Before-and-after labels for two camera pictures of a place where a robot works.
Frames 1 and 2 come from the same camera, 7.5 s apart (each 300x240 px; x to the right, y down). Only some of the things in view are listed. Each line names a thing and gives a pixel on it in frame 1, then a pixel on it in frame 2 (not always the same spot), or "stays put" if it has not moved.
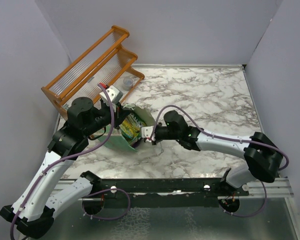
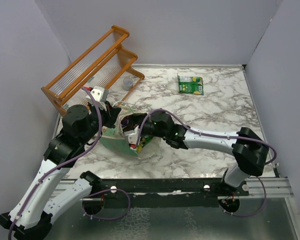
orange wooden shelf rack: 107,63 stays put
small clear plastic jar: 128,84 stays put
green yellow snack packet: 130,127 → 191,85
